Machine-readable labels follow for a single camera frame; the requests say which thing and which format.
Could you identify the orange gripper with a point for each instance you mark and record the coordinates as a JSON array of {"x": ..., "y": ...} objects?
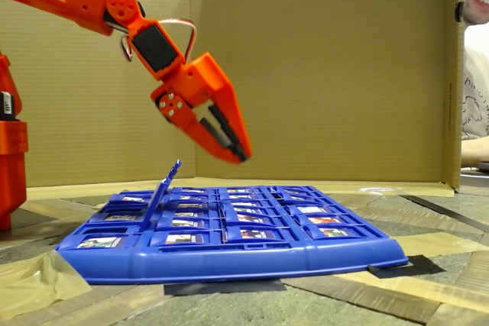
[{"x": 204, "y": 87}]

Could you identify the person's bare forearm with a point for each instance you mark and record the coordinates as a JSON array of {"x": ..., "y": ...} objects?
[{"x": 475, "y": 151}]

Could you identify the crumpled translucent yellow tape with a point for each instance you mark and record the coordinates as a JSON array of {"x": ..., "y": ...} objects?
[{"x": 34, "y": 284}]

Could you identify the blue game board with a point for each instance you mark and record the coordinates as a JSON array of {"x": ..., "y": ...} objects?
[{"x": 229, "y": 263}]

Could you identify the long black tape strip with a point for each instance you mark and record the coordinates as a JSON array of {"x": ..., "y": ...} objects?
[{"x": 451, "y": 215}]

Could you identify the brown cardboard box wall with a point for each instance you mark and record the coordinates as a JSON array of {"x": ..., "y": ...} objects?
[{"x": 324, "y": 74}]

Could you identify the person in white T-shirt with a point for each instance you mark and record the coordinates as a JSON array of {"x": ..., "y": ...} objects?
[{"x": 475, "y": 93}]

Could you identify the blue upright flip tile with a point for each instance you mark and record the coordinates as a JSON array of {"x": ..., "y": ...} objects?
[
  {"x": 153, "y": 207},
  {"x": 178, "y": 165}
]

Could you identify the round metal lid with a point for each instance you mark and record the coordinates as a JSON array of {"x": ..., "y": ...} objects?
[{"x": 477, "y": 180}]

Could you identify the black tape piece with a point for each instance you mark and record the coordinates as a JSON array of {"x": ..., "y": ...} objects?
[{"x": 416, "y": 265}]

